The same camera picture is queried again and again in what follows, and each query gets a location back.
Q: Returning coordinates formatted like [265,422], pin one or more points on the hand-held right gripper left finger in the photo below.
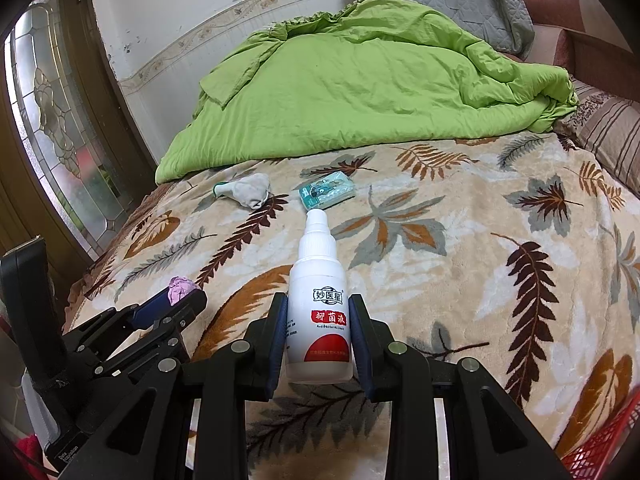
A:
[276,340]

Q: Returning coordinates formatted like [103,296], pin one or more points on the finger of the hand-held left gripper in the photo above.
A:
[152,307]
[187,307]

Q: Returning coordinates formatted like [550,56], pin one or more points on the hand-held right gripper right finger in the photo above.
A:
[361,340]

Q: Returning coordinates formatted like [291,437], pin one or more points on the pink paper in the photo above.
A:
[181,287]

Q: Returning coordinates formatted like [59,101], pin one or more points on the white spray bottle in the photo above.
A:
[320,280]

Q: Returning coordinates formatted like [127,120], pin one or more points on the red plastic basket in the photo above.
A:
[610,440]

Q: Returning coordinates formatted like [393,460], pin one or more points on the leaf-print blanket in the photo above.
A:
[475,270]

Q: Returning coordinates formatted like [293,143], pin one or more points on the white crumpled cloth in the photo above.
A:
[247,187]

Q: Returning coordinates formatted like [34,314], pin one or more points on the teal tissue pack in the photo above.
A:
[327,191]

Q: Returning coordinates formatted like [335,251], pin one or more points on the wooden door with patterned glass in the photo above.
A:
[55,135]

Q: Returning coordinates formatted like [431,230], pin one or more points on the green quilt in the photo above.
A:
[360,90]

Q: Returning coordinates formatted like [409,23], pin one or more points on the striped brown pillow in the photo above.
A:
[610,120]

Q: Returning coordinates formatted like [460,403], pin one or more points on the wooden headboard panel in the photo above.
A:
[595,55]

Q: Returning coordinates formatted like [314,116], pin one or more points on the pink upholstered headboard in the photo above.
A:
[545,10]

